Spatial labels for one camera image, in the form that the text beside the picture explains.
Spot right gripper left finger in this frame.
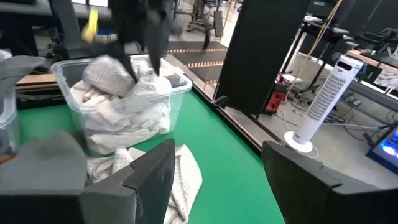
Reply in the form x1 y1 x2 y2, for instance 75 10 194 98
0 138 177 224

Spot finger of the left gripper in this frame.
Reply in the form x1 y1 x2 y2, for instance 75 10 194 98
108 42 139 83
146 18 163 77

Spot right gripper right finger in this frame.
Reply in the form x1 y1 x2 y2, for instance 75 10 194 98
262 140 398 224

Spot white towel red plaid lines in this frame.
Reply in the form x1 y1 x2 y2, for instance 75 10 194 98
70 79 131 125

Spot plain white towel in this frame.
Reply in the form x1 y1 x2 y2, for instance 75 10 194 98
83 102 172 155

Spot grey towel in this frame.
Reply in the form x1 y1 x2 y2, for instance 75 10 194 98
0 55 47 82
0 129 88 191

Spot yellow tape tag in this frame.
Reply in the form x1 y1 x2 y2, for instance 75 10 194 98
81 8 100 43

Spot clear plastic bin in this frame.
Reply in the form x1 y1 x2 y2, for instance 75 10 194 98
0 49 19 156
50 54 193 157

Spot glowing computer case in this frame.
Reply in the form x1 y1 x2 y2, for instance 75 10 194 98
366 123 398 175

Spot black table edge clamp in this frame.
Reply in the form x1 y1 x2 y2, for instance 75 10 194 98
212 95 229 109

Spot black standing panel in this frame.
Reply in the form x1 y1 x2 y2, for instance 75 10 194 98
213 0 312 118

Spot white tower fan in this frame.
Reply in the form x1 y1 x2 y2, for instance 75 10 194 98
283 54 364 154

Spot patterned white sheet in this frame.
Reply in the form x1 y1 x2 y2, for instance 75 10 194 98
373 70 398 91

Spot black side desk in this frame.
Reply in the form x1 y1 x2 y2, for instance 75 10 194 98
300 15 351 94

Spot yellow cord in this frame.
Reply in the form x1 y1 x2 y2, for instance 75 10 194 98
285 0 343 94

